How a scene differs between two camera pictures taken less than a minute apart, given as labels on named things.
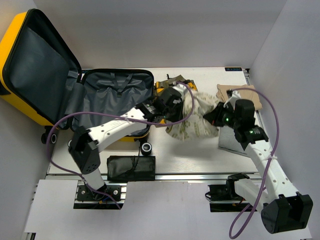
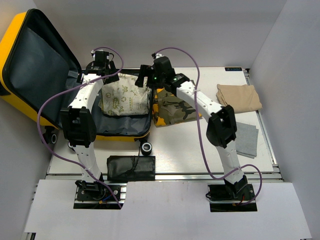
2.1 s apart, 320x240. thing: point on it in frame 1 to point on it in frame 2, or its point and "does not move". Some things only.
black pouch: [131, 168] does not move
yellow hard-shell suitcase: [40, 76] does not move
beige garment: [247, 94] does not move
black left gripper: [180, 105] to [112, 68]
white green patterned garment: [196, 127] to [123, 97]
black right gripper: [213, 116] to [147, 70]
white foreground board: [153, 210] does not move
